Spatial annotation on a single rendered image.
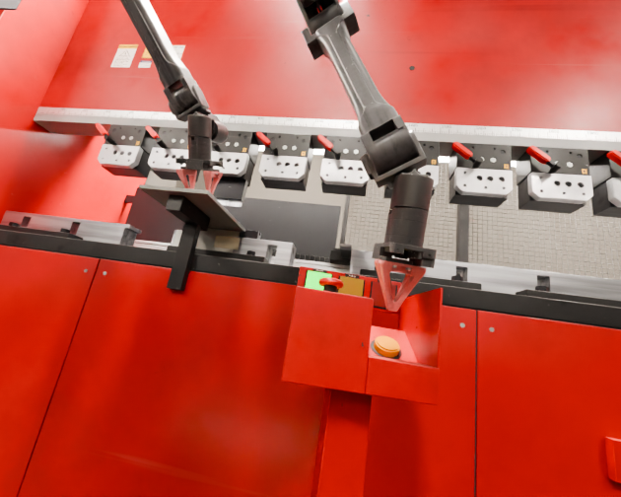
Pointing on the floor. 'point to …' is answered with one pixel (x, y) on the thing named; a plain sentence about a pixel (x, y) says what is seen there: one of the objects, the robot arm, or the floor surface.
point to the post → (462, 234)
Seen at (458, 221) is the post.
